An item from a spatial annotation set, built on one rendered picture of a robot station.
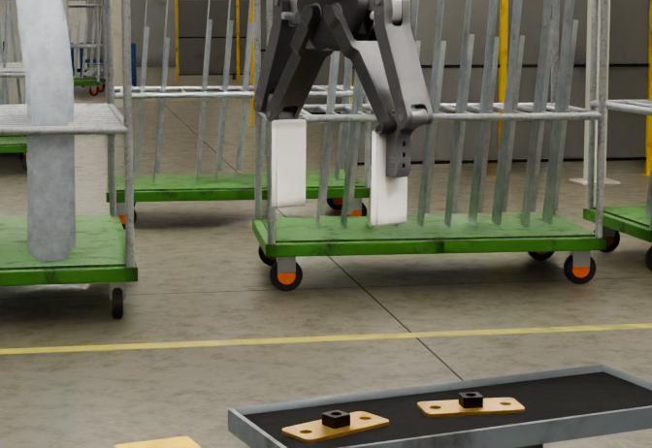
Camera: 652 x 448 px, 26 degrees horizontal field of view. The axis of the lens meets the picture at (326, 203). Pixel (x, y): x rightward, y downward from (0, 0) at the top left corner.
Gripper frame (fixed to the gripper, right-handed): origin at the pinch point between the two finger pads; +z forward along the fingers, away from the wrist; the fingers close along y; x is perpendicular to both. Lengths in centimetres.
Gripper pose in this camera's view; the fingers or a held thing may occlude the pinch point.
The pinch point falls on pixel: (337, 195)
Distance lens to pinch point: 108.8
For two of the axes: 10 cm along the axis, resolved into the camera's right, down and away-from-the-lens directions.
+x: 7.9, -0.7, 6.1
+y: 6.1, 1.0, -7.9
